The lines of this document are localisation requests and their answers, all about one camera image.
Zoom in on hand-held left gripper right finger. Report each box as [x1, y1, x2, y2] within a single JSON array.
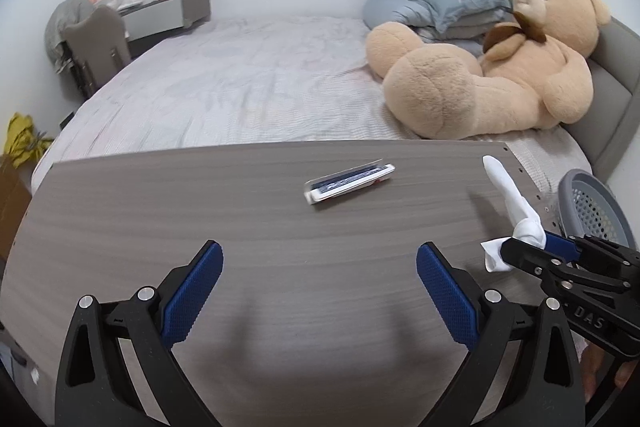
[[416, 242, 586, 427]]

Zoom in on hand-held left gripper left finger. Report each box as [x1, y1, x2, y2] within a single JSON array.
[[54, 241, 224, 427]]

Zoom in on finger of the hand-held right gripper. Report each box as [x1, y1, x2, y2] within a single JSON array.
[[501, 236, 567, 279], [544, 232, 583, 260]]

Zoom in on white tissue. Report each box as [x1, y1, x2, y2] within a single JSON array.
[[481, 155, 548, 274]]

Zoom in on grey plastic basket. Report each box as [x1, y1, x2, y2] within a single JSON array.
[[556, 169, 633, 253]]

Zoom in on person's right hand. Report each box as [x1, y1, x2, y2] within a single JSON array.
[[581, 341, 640, 405]]

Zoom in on flat blue and white box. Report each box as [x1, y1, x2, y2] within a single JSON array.
[[304, 162, 397, 206]]

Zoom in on grey upholstered headboard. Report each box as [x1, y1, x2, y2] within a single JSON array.
[[466, 0, 640, 185]]

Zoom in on large beige teddy bear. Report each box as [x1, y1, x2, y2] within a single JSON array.
[[366, 0, 612, 140]]

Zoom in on brown cabinet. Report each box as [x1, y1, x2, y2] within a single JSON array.
[[0, 157, 32, 258]]

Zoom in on bed with light checked sheet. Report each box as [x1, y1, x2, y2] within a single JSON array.
[[31, 0, 593, 208]]

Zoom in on yellow bag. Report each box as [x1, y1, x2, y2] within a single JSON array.
[[4, 113, 55, 168]]

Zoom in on grey chair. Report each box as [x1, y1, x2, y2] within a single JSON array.
[[65, 4, 132, 100]]

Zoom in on grey and white desk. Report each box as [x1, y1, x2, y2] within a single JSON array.
[[100, 0, 212, 48]]

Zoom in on grey blue pillows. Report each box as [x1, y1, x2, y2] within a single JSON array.
[[362, 0, 506, 58]]

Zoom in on grey jacket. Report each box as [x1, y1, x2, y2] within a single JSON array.
[[44, 0, 98, 75]]

